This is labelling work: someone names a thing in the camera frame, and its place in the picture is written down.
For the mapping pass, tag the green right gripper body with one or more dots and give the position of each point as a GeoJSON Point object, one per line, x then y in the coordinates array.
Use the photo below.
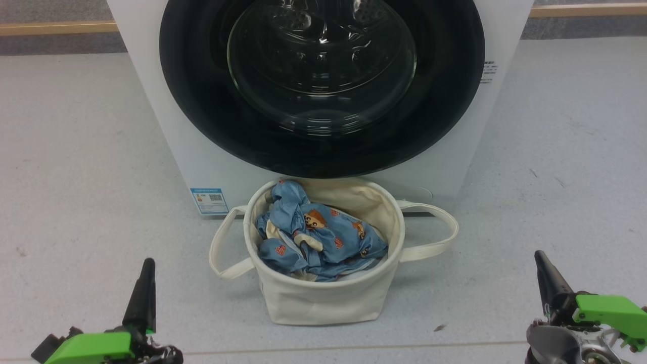
{"type": "Point", "coordinates": [611, 313]}

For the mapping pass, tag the white front-load washing machine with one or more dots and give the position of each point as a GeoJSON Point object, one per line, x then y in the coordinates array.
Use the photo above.
{"type": "Point", "coordinates": [212, 177]}

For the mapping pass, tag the black round glass washer door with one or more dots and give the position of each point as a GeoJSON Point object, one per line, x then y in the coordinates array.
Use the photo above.
{"type": "Point", "coordinates": [202, 101]}

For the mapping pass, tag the blue cartoon print garment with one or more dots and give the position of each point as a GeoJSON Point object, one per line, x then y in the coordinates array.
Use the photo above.
{"type": "Point", "coordinates": [333, 237]}

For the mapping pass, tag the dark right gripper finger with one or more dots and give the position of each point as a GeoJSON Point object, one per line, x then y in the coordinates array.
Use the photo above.
{"type": "Point", "coordinates": [551, 283]}

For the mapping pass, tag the cream fabric laundry basket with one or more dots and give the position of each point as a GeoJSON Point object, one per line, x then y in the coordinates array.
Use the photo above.
{"type": "Point", "coordinates": [323, 303]}

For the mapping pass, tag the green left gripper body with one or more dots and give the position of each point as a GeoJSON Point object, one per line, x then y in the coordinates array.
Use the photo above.
{"type": "Point", "coordinates": [91, 349]}

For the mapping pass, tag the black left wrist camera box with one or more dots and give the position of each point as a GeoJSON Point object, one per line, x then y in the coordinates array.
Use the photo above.
{"type": "Point", "coordinates": [46, 349]}

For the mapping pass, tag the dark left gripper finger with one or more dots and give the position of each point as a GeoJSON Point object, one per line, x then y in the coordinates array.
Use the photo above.
{"type": "Point", "coordinates": [144, 303]}

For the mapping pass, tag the blue energy label sticker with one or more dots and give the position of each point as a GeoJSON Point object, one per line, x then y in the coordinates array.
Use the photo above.
{"type": "Point", "coordinates": [210, 201]}

